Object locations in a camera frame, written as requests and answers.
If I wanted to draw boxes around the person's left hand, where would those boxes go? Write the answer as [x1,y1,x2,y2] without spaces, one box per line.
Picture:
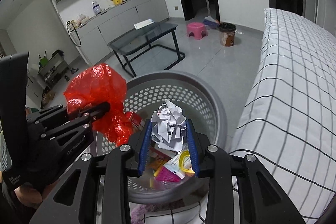
[16,183,44,205]

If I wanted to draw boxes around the broom with white handle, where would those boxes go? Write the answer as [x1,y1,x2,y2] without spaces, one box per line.
[202,0,220,30]

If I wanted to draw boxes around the pink plastic stool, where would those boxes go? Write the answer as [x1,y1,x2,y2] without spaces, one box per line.
[187,22,209,39]

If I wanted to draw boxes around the beige bag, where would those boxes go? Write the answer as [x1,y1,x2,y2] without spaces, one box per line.
[76,13,90,25]

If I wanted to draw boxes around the white paper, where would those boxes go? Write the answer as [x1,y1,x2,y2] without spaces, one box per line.
[151,99,187,152]

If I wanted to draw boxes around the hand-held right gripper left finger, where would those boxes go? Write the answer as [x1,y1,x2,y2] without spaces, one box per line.
[30,119,153,224]

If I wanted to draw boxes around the white flat box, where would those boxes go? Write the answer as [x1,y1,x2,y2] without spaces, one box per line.
[133,19,155,30]

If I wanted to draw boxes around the light blue wet wipes packet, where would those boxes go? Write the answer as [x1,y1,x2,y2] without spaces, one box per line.
[163,149,197,180]

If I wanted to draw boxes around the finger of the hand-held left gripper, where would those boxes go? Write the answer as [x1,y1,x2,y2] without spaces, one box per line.
[26,105,69,125]
[39,102,111,140]

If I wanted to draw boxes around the pink plastic shuttlecock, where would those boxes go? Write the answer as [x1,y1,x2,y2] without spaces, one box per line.
[154,165,184,183]

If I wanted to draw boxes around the grey perforated plastic basket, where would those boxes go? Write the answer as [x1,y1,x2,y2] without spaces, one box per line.
[94,70,227,205]

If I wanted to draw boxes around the black cable loop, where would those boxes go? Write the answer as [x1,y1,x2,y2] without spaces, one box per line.
[67,21,82,48]

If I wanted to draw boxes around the red plastic bag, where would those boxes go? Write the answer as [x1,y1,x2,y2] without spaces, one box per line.
[64,63,134,147]

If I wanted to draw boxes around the metal shoe rack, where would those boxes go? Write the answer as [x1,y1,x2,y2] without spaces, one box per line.
[37,49,71,88]

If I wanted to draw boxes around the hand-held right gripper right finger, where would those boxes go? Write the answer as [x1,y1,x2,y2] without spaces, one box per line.
[186,119,306,224]

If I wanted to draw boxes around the cardboard box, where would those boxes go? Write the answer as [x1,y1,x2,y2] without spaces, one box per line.
[41,89,56,106]

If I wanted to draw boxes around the red toothpaste box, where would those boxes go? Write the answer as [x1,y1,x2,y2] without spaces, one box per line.
[125,111,179,160]

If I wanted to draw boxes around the brown patterned waste bin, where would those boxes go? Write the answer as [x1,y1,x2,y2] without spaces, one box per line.
[217,22,237,48]

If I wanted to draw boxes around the black glass table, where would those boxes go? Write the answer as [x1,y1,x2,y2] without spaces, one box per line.
[108,22,186,77]

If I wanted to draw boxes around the purple fuzzy cloth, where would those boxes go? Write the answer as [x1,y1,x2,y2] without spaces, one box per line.
[130,204,151,224]

